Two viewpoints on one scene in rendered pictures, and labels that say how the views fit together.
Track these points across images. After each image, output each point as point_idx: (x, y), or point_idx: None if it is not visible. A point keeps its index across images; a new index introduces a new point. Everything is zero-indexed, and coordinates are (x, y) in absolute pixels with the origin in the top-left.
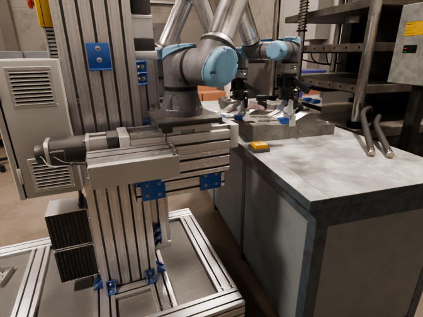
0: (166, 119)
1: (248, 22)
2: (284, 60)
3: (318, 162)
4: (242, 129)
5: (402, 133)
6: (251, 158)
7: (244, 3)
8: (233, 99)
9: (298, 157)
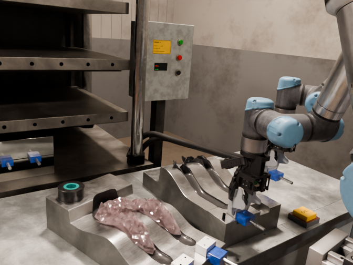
0: None
1: None
2: (296, 106)
3: (298, 188)
4: (250, 228)
5: (155, 145)
6: (318, 231)
7: None
8: (263, 191)
9: (297, 197)
